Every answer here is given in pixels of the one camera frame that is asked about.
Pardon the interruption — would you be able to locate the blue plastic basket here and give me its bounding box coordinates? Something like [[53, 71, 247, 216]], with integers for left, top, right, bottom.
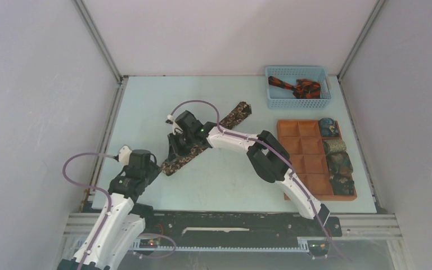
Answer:
[[264, 66, 332, 110]]

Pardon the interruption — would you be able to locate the blue rolled tie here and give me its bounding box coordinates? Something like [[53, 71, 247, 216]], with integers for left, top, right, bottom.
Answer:
[[318, 118, 340, 138]]

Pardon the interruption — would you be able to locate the aluminium frame rail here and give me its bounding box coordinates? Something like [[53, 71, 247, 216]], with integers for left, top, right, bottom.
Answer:
[[63, 213, 402, 240]]

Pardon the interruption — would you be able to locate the wooden compartment tray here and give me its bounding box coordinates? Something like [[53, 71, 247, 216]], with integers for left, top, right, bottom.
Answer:
[[277, 120, 357, 201]]

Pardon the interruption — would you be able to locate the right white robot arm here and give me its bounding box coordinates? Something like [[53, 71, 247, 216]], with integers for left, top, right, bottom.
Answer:
[[161, 111, 330, 235]]

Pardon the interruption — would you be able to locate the red black patterned tie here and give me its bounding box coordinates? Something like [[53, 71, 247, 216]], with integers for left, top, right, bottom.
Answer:
[[268, 76, 321, 100]]

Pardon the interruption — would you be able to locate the olive rolled tie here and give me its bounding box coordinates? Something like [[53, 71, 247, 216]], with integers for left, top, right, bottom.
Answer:
[[322, 138, 347, 155]]

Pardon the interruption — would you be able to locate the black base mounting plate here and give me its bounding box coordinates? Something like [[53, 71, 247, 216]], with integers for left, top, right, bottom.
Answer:
[[139, 211, 342, 248]]

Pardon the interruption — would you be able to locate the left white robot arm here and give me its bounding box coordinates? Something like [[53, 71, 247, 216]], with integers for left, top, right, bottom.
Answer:
[[57, 145, 161, 269]]

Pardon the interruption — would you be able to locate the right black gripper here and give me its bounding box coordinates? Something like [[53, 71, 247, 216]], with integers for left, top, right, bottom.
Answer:
[[167, 132, 196, 164]]

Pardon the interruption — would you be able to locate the dark camo rolled tie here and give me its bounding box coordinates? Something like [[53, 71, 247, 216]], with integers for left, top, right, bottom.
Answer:
[[329, 174, 355, 196]]

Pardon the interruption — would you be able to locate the brown floral tie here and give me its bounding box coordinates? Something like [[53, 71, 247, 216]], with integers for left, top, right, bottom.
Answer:
[[161, 101, 252, 176]]

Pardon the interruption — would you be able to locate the green camo rolled tie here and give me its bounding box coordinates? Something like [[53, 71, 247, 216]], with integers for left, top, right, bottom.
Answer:
[[326, 152, 353, 175]]

